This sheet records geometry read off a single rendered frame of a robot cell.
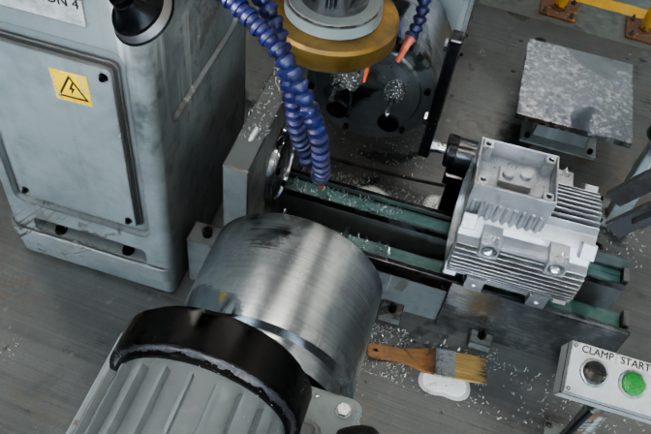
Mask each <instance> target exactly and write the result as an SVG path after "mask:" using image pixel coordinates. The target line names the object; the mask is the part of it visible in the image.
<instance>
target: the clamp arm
mask: <svg viewBox="0 0 651 434"><path fill-rule="evenodd" d="M464 36H465V32H463V31H459V30H455V29H453V30H452V32H451V35H450V39H446V41H445V44H444V48H443V52H445V53H446V55H445V59H444V62H443V66H442V70H441V73H440V76H439V79H438V83H437V86H436V90H435V93H434V97H433V100H432V104H431V107H430V111H429V112H426V113H425V115H424V118H423V121H422V124H424V125H425V128H424V131H423V135H422V138H421V142H420V145H419V149H418V155H419V156H421V157H425V158H428V156H429V153H430V152H433V153H435V152H434V151H435V150H436V147H432V145H436V146H437V144H438V142H436V141H438V140H436V139H435V138H434V137H435V134H436V130H437V127H438V124H439V120H440V117H441V114H442V110H443V107H444V104H445V100H446V98H447V95H448V92H449V88H450V83H451V79H452V76H453V73H454V69H455V66H456V63H457V59H458V56H459V53H460V49H461V47H462V44H463V40H464ZM434 140H435V141H434ZM431 149H432V150H434V151H431Z"/></svg>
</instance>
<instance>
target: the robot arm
mask: <svg viewBox="0 0 651 434"><path fill-rule="evenodd" d="M650 192H651V167H650V169H648V170H645V171H643V172H642V173H640V174H638V175H636V176H634V177H633V178H631V179H629V180H627V181H625V182H623V183H621V184H620V185H618V186H616V187H614V188H612V189H610V190H608V191H606V195H607V196H608V197H609V198H610V199H611V200H612V201H613V202H615V203H616V204H617V205H618V206H622V205H624V204H626V203H628V202H631V201H633V200H636V199H638V198H640V197H642V196H644V195H646V194H648V193H650ZM604 226H605V227H606V228H608V229H609V230H610V231H611V232H613V233H614V234H615V235H616V236H618V237H622V236H624V235H626V234H628V233H632V232H634V231H636V230H643V229H645V228H647V227H649V226H651V201H648V202H646V203H644V204H642V205H640V206H638V207H636V208H633V209H631V210H629V211H627V212H625V213H623V214H621V215H618V216H616V217H614V218H612V219H610V220H608V221H606V222H605V224H604Z"/></svg>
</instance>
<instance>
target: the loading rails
mask: <svg viewBox="0 0 651 434"><path fill-rule="evenodd" d="M296 177H297V178H298V182H297V178H296ZM290 179H292V182H293V183H292V182H291V181H290ZM310 179H311V180H310ZM294 180H295V181H296V183H297V186H298V187H297V186H296V184H294V183H295V182H294ZM289 181H290V182H291V184H290V182H289ZM307 181H308V182H307ZM288 183H289V184H288ZM305 183H306V186H307V187H305ZM312 183H313V181H312V177H311V173H308V172H304V171H301V170H295V169H291V171H290V174H289V177H288V180H287V184H286V185H287V186H286V187H285V188H284V191H283V193H282V195H281V198H280V209H281V208H286V209H287V212H286V213H285V214H288V215H293V216H297V217H301V218H305V219H308V220H311V221H314V222H317V223H319V224H328V225H329V226H330V229H332V230H335V231H336V232H338V233H340V234H342V232H343V231H344V230H345V228H346V227H350V228H349V232H350V235H351V236H350V237H348V239H349V240H350V241H352V242H353V243H354V245H355V246H357V247H358V248H359V247H362V248H359V249H360V250H361V251H362V252H363V253H364V254H365V255H366V256H367V258H368V259H369V260H370V261H371V262H372V264H373V265H374V266H375V267H376V269H377V271H378V273H379V275H380V278H381V281H382V287H383V292H382V298H381V301H380V304H382V305H381V309H380V313H379V316H378V319H379V320H381V321H384V322H388V323H391V324H394V325H397V326H399V325H400V322H401V319H402V315H403V311H405V312H409V313H412V314H415V315H419V316H422V317H424V318H428V319H431V320H434V321H436V323H435V325H436V326H442V327H445V328H448V329H452V330H455V331H458V332H462V333H465V334H468V339H467V347H470V348H474V349H477V350H480V351H484V352H487V353H488V352H489V350H490V349H491V345H492V342H494V343H497V344H501V345H504V346H507V347H510V348H514V349H517V350H519V351H523V352H526V353H529V354H533V355H536V356H539V357H545V358H548V359H552V360H555V361H558V362H559V356H560V352H561V347H562V346H563V345H565V344H567V343H569V340H571V341H573V340H574V341H577V342H581V343H584V344H587V345H591V346H594V347H597V348H601V349H604V350H608V351H611V352H614V353H616V352H617V350H618V349H619V348H620V347H621V346H622V344H623V343H624V342H625V341H626V340H627V339H628V337H629V336H630V332H629V331H628V330H627V328H628V327H629V314H630V312H629V311H626V310H623V311H622V312H621V314H619V313H616V312H612V311H609V310H608V309H609V308H610V306H611V305H612V304H613V302H614V301H615V300H616V298H617V297H618V296H619V295H620V294H621V293H622V291H623V290H624V289H625V288H626V286H627V285H628V284H629V282H630V269H629V268H628V267H629V264H630V261H631V258H628V257H625V256H621V255H617V254H614V253H610V252H607V251H604V250H601V249H598V251H597V255H596V258H595V260H594V262H593V263H592V262H590V264H589V266H588V269H587V274H586V277H584V282H582V286H581V287H580V289H579V291H577V294H575V296H574V297H573V299H572V300H571V301H570V302H569V303H568V302H566V305H565V306H564V305H560V304H556V303H553V302H551V301H550V300H548V302H547V304H546V305H545V307H544V308H543V309H539V308H536V307H532V306H529V305H525V304H524V302H525V299H522V298H519V294H518V293H514V292H511V291H507V290H503V289H500V288H496V287H492V286H489V285H485V284H484V285H483V287H482V290H481V292H480V293H479V292H476V291H472V290H468V289H465V288H462V285H463V282H462V281H460V276H461V273H457V272H456V274H455V276H453V275H449V274H446V273H443V271H442V267H443V263H444V260H445V252H446V245H447V240H448V235H449V230H450V223H451V219H452V214H451V213H448V212H445V211H442V210H438V209H435V208H431V207H428V206H424V205H420V204H417V203H413V202H410V201H404V200H400V199H398V198H394V197H391V196H387V195H384V194H380V193H377V192H373V191H369V190H366V189H362V188H359V187H356V186H353V185H349V184H346V183H342V182H339V181H335V180H332V179H329V180H328V182H327V183H326V184H325V189H323V191H321V190H320V189H319V187H318V186H317V185H314V184H312ZM293 184H294V186H292V185H293ZM289 185H290V186H289ZM301 185H302V187H303V186H304V187H303V189H306V191H305V192H304V191H303V189H302V190H301V189H300V190H301V191H302V192H301V193H300V191H299V190H297V189H298V188H301ZM327 186H328V188H329V190H328V189H327ZM316 188H317V190H318V191H317V192H316ZM333 188H335V189H333ZM314 189H315V190H314ZM332 189H333V190H332ZM338 189H339V191H338ZM311 190H312V191H313V190H314V191H315V192H316V193H313V192H311ZM344 190H345V193H344V192H343V191H344ZM331 191H332V192H333V193H332V192H331ZM337 191H338V192H337ZM327 192H328V193H327ZM347 192H348V195H347ZM316 194H317V195H316ZM318 194H319V195H318ZM345 194H346V195H347V196H348V197H347V196H344V195H345ZM359 194H361V197H360V199H359ZM314 195H316V196H314ZM354 195H355V196H354ZM330 196H331V199H330V200H329V197H330ZM338 196H339V197H340V198H339V197H338ZM343 196H344V197H343ZM368 196H369V199H370V200H369V199H368ZM320 197H321V198H322V197H323V198H322V199H323V200H322V199H321V198H320ZM341 198H342V199H341ZM352 198H353V200H352ZM354 198H355V200H356V203H355V202H354V201H355V200H354ZM349 199H350V200H349ZM367 199H368V200H367ZM366 200H367V201H366ZM371 200H373V201H371ZM350 202H351V204H348V203H350ZM353 202H354V203H353ZM361 202H362V203H361ZM366 204H367V205H366ZM376 204H380V206H379V207H378V206H376ZM386 204H387V205H386ZM388 204H389V205H388ZM353 205H354V206H353ZM363 205H364V206H363ZM385 205H386V207H387V208H385ZM367 206H368V207H369V208H368V207H367ZM397 206H398V208H397ZM399 206H400V207H401V208H400V207H399ZM361 207H362V208H361ZM366 207H367V208H368V209H367V208H366ZM370 208H374V209H372V210H373V211H372V210H371V211H369V210H370ZM383 208H384V209H383ZM393 208H394V211H395V213H394V212H393ZM363 209H364V210H363ZM366 209H367V211H366ZM380 209H383V212H382V211H381V210H380ZM391 209H392V211H391V212H392V213H394V214H395V215H393V214H392V213H390V210H391ZM396 209H397V210H396ZM398 209H399V210H400V211H399V210H398ZM401 210H402V213H401ZM377 211H378V213H377ZM397 212H398V213H397ZM380 213H381V214H382V215H381V214H380ZM396 213H397V214H398V215H397V214H396ZM389 214H390V215H389ZM395 218H396V219H395ZM358 233H359V238H358ZM366 236H367V238H368V241H367V242H366V243H365V241H366ZM362 240H363V242H362ZM380 243H381V244H380ZM369 244H370V247H371V248H370V249H369V247H368V246H369ZM374 244H375V245H376V246H375V245H374ZM387 244H388V245H387ZM362 245H364V248H365V249H366V250H365V249H364V248H363V246H362ZM385 245H387V246H386V247H385ZM377 246H378V247H377ZM388 246H389V247H390V249H389V252H390V254H388V253H389V252H388V248H389V247H388ZM379 247H381V248H382V249H383V250H379V249H380V248H379ZM367 249H369V250H367ZM374 251H375V254H374V253H373V252H374ZM376 251H377V252H376ZM380 254H381V255H380Z"/></svg>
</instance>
